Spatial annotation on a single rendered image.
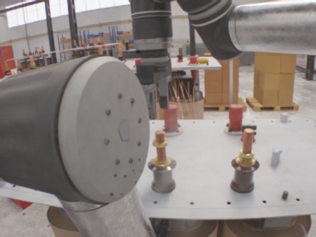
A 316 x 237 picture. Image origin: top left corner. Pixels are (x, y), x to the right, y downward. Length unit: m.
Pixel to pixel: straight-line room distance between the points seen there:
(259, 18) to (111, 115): 0.34
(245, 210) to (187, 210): 0.18
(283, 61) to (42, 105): 5.52
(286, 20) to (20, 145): 0.42
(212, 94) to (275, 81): 1.53
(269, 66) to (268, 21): 5.06
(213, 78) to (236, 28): 4.94
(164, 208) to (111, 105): 0.55
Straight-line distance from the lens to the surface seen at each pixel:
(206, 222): 1.08
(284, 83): 5.74
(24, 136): 0.21
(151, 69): 0.57
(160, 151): 0.71
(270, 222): 1.00
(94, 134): 0.18
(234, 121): 1.15
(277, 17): 0.44
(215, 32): 0.52
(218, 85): 5.45
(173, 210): 0.71
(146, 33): 0.58
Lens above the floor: 1.85
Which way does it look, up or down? 21 degrees down
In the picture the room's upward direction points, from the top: 4 degrees counter-clockwise
